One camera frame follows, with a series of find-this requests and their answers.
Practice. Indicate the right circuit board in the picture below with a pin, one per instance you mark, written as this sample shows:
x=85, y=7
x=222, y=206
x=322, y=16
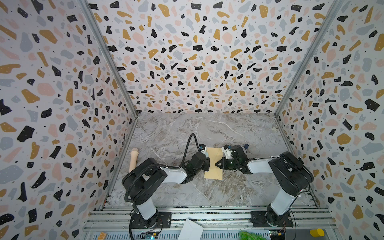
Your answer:
x=277, y=235

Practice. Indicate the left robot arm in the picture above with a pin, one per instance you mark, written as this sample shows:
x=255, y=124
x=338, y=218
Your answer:
x=142, y=182

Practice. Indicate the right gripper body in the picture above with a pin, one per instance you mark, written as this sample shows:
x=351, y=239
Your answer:
x=226, y=162

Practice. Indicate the white paper sheet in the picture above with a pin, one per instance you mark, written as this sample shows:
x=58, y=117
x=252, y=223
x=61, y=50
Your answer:
x=191, y=231

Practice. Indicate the yellow round object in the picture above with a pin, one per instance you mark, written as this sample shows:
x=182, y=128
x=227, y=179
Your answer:
x=316, y=233

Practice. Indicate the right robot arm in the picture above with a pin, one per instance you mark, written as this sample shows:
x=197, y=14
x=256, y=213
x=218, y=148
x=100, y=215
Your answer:
x=292, y=175

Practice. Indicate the green plastic object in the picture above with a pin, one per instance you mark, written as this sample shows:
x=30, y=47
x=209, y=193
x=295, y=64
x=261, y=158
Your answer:
x=250, y=236

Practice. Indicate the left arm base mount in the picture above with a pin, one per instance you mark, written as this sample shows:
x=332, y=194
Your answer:
x=160, y=220

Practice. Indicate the small circuit board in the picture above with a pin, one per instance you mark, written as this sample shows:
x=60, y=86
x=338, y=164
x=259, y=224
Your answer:
x=151, y=235

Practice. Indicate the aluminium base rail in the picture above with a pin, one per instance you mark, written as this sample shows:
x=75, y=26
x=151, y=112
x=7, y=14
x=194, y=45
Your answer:
x=219, y=223

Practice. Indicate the aluminium corner post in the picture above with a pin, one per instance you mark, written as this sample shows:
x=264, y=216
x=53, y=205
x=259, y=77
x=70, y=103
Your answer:
x=331, y=14
x=84, y=5

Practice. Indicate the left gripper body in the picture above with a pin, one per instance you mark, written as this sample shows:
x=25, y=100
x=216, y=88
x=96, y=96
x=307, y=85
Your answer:
x=204, y=166

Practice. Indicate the right aluminium corner post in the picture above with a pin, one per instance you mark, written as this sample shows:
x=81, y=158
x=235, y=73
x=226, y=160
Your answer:
x=331, y=14

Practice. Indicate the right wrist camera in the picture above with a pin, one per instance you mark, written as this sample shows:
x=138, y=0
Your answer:
x=227, y=152

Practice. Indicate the left aluminium corner post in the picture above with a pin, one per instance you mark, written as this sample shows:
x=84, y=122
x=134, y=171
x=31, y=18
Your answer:
x=84, y=5

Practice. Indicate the wooden roller pin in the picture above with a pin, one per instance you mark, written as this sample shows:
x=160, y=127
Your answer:
x=133, y=160

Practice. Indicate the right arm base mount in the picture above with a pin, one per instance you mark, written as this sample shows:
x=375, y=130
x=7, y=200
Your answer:
x=266, y=219

